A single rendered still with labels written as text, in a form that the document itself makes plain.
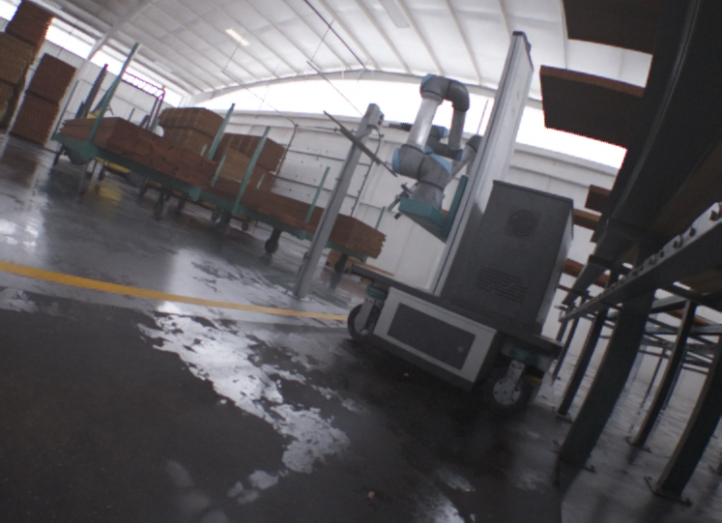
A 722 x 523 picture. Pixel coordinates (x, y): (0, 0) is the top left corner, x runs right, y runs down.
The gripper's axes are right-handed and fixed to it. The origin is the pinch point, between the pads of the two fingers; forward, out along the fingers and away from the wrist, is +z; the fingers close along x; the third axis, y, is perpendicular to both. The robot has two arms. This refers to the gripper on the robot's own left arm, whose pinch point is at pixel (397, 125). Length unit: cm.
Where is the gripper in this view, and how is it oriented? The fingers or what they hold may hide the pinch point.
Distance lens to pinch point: 218.0
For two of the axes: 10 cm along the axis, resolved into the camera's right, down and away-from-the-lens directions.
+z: -7.9, -3.0, 5.3
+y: 0.5, -8.9, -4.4
